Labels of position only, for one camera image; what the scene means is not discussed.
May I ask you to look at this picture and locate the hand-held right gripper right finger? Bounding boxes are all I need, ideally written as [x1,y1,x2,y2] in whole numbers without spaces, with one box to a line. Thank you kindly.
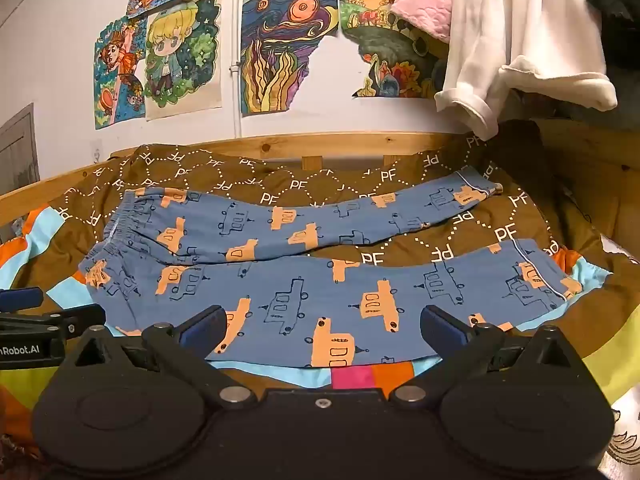
[392,305,586,406]

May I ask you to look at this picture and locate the blonde cartoon figure wall poster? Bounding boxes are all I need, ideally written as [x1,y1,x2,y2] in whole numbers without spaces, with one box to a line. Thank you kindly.
[144,0,223,121]

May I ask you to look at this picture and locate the brown multicoloured printed blanket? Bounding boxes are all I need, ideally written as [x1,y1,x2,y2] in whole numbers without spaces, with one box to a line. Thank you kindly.
[0,132,640,480]

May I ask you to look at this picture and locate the grey wall panel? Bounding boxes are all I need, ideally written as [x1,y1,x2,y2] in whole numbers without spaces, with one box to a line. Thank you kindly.
[0,103,40,196]

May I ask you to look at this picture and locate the wooden bed frame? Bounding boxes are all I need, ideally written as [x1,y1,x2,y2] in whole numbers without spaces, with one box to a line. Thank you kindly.
[0,120,640,266]

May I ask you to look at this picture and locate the butterfly girl wall poster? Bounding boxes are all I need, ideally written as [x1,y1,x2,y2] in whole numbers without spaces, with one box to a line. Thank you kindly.
[94,15,149,131]

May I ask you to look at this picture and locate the pink quilted cloth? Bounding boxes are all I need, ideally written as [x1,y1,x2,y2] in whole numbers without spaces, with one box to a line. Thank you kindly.
[390,0,468,43]

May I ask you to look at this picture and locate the white garment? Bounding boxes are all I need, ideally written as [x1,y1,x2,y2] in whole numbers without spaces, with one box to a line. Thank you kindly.
[434,0,618,141]

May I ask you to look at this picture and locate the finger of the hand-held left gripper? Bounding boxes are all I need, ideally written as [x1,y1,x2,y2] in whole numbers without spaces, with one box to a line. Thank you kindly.
[0,304,107,341]
[0,287,44,312]

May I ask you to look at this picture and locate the swirly night sky wall poster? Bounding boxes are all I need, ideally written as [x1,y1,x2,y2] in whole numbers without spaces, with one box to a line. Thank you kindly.
[240,0,342,117]

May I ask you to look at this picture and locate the white wall pipe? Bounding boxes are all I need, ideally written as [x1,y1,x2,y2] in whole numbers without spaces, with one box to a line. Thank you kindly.
[230,0,244,139]

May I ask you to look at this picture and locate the blue pants with orange buses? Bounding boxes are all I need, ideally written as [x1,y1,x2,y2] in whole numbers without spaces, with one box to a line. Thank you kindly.
[77,177,583,368]

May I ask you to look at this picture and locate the dark garment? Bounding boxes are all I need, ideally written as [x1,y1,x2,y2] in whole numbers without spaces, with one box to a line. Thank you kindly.
[570,0,640,126]

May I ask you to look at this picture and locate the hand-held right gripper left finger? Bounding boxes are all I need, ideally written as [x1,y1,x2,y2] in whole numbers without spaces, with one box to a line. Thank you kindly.
[62,305,251,409]

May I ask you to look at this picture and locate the landscape wall poster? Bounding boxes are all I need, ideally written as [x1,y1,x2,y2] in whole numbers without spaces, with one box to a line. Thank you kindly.
[337,0,451,101]

